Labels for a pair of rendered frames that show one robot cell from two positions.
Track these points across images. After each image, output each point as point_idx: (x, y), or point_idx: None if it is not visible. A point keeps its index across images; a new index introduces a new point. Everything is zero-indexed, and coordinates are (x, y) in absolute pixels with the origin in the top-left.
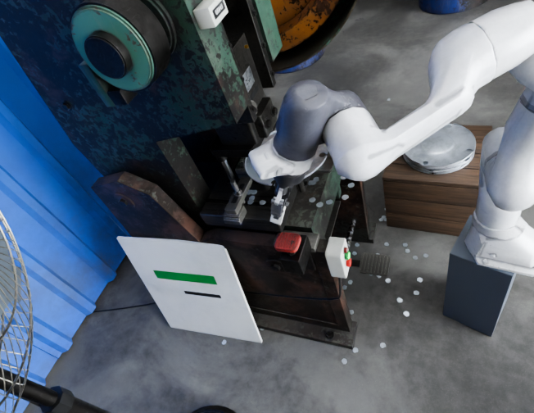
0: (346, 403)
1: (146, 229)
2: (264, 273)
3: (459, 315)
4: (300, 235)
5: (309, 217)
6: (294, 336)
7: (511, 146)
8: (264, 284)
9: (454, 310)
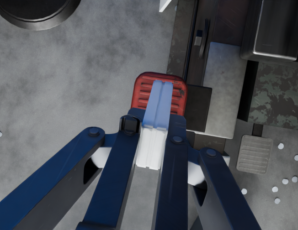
0: (105, 113)
1: None
2: (206, 11)
3: (195, 229)
4: (203, 116)
5: (277, 114)
6: (169, 51)
7: None
8: (202, 11)
9: (199, 227)
